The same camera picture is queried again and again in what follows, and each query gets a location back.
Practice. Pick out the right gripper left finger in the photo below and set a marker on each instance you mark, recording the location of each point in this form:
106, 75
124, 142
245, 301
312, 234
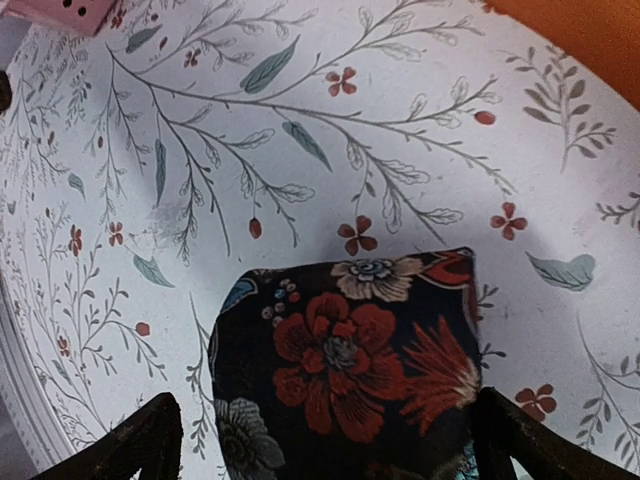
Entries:
146, 445

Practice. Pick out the pink plastic basket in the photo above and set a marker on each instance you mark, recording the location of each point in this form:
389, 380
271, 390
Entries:
85, 17

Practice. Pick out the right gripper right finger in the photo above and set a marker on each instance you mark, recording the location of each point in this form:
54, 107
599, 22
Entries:
503, 434

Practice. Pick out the orange wooden compartment tray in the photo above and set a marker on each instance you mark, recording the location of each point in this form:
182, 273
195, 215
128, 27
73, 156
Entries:
602, 35

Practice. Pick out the dark floral tie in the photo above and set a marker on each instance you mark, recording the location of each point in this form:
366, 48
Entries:
357, 369

